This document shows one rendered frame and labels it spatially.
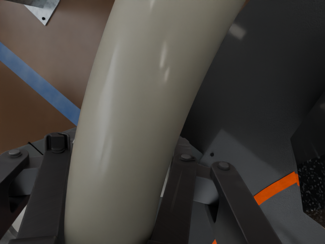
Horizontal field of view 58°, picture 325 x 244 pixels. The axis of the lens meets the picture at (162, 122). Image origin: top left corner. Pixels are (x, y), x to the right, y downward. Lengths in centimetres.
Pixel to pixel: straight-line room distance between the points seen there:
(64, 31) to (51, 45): 12
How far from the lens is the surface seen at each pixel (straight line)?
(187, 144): 18
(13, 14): 190
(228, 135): 136
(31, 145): 85
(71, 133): 19
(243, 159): 139
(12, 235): 81
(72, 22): 165
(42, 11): 175
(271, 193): 144
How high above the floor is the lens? 133
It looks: 67 degrees down
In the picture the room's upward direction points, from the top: 121 degrees counter-clockwise
